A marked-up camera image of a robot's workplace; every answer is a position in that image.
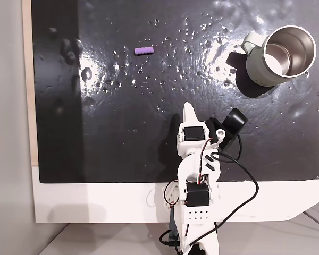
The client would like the purple ribbed pen grip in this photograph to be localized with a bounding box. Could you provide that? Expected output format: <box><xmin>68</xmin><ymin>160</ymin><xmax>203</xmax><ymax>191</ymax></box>
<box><xmin>134</xmin><ymin>46</ymin><xmax>155</xmax><ymax>56</ymax></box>

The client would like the pale green steel-lined mug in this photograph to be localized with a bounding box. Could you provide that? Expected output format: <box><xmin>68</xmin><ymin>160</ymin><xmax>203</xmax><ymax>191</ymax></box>
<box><xmin>240</xmin><ymin>25</ymin><xmax>317</xmax><ymax>88</ymax></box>

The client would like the black table clamp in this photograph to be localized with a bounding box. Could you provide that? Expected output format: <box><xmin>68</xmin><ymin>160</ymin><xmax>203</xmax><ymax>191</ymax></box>
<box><xmin>167</xmin><ymin>204</ymin><xmax>182</xmax><ymax>248</ymax></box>

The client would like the red black servo wire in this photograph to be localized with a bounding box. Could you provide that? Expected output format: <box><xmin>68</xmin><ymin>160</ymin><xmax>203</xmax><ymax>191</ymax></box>
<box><xmin>196</xmin><ymin>138</ymin><xmax>214</xmax><ymax>185</ymax></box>

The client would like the black oval camera box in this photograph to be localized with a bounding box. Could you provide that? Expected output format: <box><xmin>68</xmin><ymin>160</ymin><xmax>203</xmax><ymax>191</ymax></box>
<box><xmin>205</xmin><ymin>108</ymin><xmax>248</xmax><ymax>152</ymax></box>

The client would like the black camera cable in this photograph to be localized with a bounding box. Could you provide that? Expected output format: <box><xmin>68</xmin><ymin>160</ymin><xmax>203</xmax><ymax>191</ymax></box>
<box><xmin>159</xmin><ymin>134</ymin><xmax>259</xmax><ymax>248</ymax></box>

